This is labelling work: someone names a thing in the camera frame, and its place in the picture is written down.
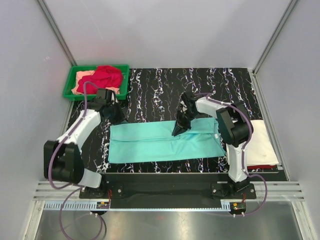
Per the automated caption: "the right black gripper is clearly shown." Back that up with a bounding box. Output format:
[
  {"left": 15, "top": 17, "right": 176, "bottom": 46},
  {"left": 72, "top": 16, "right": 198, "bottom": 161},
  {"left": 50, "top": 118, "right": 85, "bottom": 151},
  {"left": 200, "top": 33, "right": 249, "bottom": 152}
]
[{"left": 172, "top": 109, "right": 200, "bottom": 137}]

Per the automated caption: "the teal t-shirt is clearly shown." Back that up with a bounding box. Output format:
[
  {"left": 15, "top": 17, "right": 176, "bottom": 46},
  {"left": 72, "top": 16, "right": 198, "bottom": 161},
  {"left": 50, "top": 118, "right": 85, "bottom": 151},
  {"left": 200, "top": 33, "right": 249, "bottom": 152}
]
[{"left": 108, "top": 117, "right": 225, "bottom": 164}]

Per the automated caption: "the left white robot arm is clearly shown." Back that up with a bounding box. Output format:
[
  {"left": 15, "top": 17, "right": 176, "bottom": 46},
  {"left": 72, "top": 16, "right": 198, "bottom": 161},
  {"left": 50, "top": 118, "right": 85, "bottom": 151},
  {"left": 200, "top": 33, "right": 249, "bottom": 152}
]
[{"left": 43, "top": 102, "right": 126, "bottom": 198}]

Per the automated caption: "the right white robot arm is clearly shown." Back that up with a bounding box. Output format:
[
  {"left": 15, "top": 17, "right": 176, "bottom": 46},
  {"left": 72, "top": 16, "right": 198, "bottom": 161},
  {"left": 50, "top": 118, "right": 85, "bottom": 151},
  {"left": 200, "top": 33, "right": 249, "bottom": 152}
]
[{"left": 172, "top": 92, "right": 254, "bottom": 199}]

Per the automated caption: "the red t-shirt in bin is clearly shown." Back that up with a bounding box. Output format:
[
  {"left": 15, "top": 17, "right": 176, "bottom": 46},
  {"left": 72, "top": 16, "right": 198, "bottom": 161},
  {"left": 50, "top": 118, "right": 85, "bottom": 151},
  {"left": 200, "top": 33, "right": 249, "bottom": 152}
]
[{"left": 77, "top": 65, "right": 124, "bottom": 95}]

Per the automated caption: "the green plastic bin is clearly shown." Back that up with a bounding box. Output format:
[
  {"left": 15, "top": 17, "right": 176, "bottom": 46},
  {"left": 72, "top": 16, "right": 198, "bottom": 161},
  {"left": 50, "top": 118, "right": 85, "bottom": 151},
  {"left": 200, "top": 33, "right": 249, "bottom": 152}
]
[{"left": 61, "top": 64, "right": 131, "bottom": 101}]

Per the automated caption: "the peach t-shirt in bin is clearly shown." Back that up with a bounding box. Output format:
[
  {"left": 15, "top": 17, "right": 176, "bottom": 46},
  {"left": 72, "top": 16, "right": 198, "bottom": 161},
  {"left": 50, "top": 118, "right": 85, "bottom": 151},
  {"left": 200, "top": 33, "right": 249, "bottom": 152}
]
[{"left": 71, "top": 70, "right": 120, "bottom": 95}]

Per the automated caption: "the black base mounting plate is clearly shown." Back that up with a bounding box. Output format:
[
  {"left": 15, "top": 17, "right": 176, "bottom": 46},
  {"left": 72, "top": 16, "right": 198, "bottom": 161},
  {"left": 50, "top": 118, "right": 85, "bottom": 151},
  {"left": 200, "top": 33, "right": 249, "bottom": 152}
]
[{"left": 79, "top": 173, "right": 257, "bottom": 200}]

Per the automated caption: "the folded white t-shirt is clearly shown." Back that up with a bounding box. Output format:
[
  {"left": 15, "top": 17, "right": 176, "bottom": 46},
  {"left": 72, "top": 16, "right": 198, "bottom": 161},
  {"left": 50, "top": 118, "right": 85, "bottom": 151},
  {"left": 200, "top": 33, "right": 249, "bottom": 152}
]
[{"left": 245, "top": 120, "right": 279, "bottom": 166}]

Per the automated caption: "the folded red t-shirt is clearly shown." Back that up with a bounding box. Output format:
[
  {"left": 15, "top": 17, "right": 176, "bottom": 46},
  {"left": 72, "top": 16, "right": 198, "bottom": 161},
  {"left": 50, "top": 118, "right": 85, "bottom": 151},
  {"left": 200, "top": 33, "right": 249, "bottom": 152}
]
[{"left": 247, "top": 164, "right": 277, "bottom": 170}]

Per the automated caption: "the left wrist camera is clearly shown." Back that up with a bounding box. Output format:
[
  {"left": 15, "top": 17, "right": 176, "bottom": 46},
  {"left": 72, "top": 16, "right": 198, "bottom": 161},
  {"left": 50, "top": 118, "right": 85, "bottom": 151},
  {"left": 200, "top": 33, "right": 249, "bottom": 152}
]
[{"left": 94, "top": 88, "right": 118, "bottom": 106}]

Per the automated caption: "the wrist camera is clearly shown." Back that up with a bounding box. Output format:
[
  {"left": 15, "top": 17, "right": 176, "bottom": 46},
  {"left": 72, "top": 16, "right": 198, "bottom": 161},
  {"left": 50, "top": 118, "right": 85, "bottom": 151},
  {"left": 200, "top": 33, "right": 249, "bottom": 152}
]
[
  {"left": 180, "top": 92, "right": 198, "bottom": 112},
  {"left": 94, "top": 88, "right": 118, "bottom": 106}
]

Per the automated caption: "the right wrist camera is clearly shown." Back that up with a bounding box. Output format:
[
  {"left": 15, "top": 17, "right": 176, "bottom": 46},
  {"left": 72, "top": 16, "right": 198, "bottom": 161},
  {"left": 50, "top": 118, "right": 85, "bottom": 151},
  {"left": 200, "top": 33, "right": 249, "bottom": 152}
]
[{"left": 180, "top": 92, "right": 198, "bottom": 112}]

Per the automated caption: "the aluminium frame rail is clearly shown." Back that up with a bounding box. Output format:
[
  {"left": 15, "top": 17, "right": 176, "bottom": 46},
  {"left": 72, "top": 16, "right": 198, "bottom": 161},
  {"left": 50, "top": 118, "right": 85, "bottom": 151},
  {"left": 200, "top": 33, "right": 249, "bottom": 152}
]
[{"left": 33, "top": 181, "right": 305, "bottom": 202}]

